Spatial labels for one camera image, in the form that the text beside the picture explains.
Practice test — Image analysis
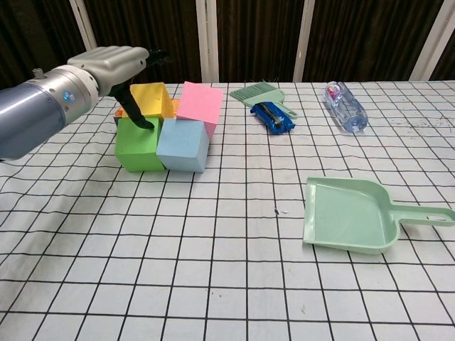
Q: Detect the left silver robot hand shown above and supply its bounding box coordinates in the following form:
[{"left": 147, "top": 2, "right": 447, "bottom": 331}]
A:
[{"left": 66, "top": 45, "right": 171, "bottom": 131}]

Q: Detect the yellow foam cube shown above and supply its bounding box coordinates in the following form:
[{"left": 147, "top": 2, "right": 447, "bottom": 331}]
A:
[{"left": 129, "top": 82, "right": 178, "bottom": 120}]

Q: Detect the green foam cube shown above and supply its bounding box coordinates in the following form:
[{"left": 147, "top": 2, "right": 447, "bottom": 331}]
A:
[{"left": 114, "top": 116, "right": 166, "bottom": 173}]

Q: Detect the pink foam cube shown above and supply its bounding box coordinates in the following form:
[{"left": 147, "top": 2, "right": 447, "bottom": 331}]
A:
[{"left": 176, "top": 81, "right": 224, "bottom": 140}]

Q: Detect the light blue foam cube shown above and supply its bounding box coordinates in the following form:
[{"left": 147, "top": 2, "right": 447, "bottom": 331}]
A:
[{"left": 156, "top": 118, "right": 210, "bottom": 173}]

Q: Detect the green hand brush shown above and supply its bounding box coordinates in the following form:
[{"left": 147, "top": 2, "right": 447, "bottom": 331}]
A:
[{"left": 229, "top": 80, "right": 299, "bottom": 119}]

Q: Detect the orange snack box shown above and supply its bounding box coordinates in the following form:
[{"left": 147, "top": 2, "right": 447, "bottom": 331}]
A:
[{"left": 112, "top": 98, "right": 181, "bottom": 125}]

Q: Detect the blue snack packet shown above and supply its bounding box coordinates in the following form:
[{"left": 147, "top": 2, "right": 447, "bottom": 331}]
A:
[{"left": 250, "top": 102, "right": 296, "bottom": 135}]

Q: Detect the clear plastic water bottle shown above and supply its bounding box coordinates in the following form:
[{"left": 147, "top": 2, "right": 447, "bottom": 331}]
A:
[{"left": 322, "top": 81, "right": 368, "bottom": 135}]

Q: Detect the white black-grid tablecloth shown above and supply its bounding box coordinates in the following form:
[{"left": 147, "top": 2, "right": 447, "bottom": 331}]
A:
[{"left": 0, "top": 81, "right": 455, "bottom": 341}]

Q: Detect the green plastic dustpan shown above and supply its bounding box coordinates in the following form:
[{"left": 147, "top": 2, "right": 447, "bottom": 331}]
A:
[{"left": 302, "top": 176, "right": 455, "bottom": 255}]

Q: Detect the white double frame post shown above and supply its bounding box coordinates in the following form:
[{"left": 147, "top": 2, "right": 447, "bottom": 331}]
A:
[{"left": 194, "top": 0, "right": 220, "bottom": 85}]

